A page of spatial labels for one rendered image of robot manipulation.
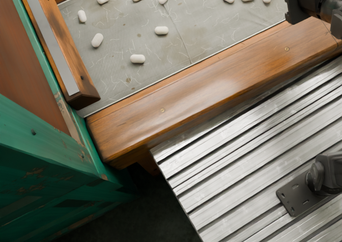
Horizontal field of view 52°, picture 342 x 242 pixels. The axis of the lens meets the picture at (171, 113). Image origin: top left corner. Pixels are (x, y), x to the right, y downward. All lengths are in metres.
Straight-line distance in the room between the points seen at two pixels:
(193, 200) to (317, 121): 0.35
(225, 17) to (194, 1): 0.09
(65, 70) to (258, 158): 0.48
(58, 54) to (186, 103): 0.29
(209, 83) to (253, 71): 0.10
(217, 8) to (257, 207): 0.48
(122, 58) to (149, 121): 0.17
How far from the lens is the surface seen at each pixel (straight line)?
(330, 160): 0.74
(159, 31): 0.86
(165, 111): 0.77
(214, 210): 0.84
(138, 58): 0.83
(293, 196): 0.87
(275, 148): 0.88
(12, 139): 0.37
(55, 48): 0.77
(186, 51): 0.85
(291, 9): 0.72
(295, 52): 0.86
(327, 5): 0.67
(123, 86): 0.83
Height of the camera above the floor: 1.51
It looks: 75 degrees down
